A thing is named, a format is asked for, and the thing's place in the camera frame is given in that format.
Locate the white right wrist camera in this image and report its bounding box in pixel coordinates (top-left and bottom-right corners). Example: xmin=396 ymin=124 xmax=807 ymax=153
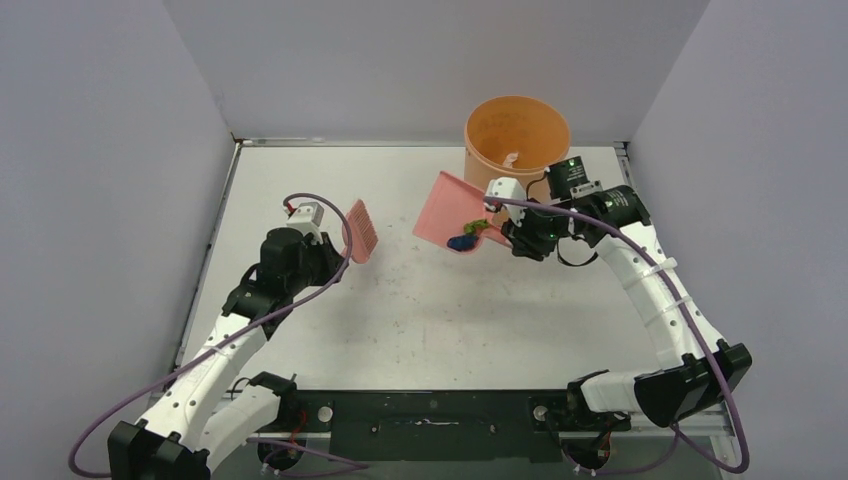
xmin=484 ymin=177 xmax=527 ymax=227

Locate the green paper scrap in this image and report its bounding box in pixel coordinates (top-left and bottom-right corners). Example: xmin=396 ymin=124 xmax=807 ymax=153
xmin=463 ymin=219 xmax=491 ymax=236

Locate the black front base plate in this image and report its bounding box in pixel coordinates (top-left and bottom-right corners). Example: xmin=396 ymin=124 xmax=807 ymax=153
xmin=259 ymin=390 xmax=631 ymax=463

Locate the orange plastic bucket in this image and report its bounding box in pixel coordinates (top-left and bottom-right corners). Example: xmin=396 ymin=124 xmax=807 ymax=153
xmin=463 ymin=95 xmax=571 ymax=190

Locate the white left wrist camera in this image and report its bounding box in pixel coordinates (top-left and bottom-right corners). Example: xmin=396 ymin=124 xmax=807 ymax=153
xmin=285 ymin=202 xmax=324 ymax=245

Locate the pink plastic dustpan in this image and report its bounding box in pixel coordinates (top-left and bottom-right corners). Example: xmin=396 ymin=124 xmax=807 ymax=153
xmin=412 ymin=171 xmax=510 ymax=255

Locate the blue paper scrap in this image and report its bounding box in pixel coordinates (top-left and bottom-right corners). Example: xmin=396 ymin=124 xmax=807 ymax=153
xmin=446 ymin=234 xmax=479 ymax=253

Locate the pink plastic hand brush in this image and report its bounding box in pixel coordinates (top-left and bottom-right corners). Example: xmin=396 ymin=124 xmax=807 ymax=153
xmin=343 ymin=199 xmax=378 ymax=264

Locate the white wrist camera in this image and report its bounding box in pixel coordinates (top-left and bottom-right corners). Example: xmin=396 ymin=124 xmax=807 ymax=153
xmin=484 ymin=177 xmax=527 ymax=227
xmin=285 ymin=202 xmax=324 ymax=245

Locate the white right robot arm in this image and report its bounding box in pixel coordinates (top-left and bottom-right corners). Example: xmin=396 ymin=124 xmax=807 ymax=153
xmin=485 ymin=157 xmax=753 ymax=429

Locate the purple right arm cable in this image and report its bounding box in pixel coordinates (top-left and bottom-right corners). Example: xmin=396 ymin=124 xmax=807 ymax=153
xmin=483 ymin=195 xmax=751 ymax=476

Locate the white paper scrap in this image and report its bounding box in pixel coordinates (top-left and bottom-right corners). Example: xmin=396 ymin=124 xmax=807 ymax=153
xmin=502 ymin=152 xmax=519 ymax=168

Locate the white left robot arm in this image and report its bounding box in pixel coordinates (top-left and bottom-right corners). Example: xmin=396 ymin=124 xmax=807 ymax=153
xmin=107 ymin=227 xmax=352 ymax=479

